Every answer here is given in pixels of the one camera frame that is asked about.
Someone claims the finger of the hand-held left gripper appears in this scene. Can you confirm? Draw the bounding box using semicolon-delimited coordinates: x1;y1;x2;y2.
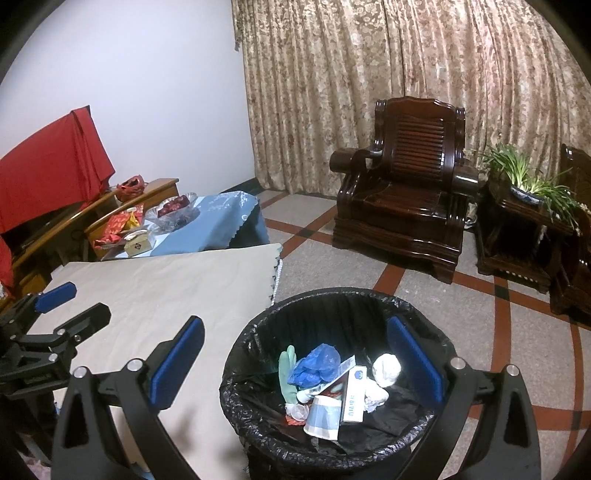
0;281;78;330
52;303;112;347

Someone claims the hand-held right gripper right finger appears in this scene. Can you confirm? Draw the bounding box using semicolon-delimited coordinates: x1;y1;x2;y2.
383;315;542;480

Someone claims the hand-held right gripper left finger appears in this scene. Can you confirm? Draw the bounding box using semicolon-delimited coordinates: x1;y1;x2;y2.
52;315;206;480

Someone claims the white tissue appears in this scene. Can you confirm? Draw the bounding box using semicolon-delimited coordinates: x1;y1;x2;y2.
364;383;391;412
372;353;402;388

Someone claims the white box with blue print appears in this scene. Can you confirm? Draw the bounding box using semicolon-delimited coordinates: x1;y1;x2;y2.
339;364;369;423

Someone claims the red and white carton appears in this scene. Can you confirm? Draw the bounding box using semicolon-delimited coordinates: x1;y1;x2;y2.
318;354;357;402

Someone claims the blue plastic bag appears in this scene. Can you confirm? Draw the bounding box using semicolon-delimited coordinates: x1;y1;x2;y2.
287;344;342;388

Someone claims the blue and white paper cup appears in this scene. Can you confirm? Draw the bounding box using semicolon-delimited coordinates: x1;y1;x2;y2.
303;394;345;440

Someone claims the green rubber glove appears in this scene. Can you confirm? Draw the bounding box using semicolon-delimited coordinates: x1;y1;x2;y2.
278;345;302;404

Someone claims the black lined trash bin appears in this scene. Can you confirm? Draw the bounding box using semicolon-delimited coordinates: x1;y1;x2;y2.
219;287;455;480

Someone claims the long wooden television cabinet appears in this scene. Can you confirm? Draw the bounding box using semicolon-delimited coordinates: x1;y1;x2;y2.
0;187;121;305

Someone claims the black television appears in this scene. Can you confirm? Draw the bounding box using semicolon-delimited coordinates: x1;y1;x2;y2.
9;203;88;250

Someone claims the red snack packet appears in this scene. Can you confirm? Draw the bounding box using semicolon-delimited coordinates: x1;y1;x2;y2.
95;213;134;247

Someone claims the gold tissue box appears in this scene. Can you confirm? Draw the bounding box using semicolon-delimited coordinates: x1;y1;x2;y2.
124;231;153;257

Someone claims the red cloth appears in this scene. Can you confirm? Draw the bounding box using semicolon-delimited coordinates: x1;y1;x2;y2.
0;105;116;289

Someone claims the light blue scalloped undercloth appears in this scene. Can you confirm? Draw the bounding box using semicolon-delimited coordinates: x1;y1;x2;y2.
267;244;284;305

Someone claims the glass fruit bowl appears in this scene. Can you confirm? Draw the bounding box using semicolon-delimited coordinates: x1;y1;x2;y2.
145;194;200;230

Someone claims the small wooden cabinet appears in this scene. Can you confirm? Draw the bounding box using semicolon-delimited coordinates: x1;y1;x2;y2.
84;178;180;261

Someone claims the dark wooden side table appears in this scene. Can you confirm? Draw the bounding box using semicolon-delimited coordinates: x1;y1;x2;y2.
475;180;578;294

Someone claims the green potted plant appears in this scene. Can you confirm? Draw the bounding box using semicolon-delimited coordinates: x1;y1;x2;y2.
480;143;580;227

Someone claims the beige patterned curtain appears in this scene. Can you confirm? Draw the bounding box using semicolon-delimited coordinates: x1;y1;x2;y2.
231;0;591;204

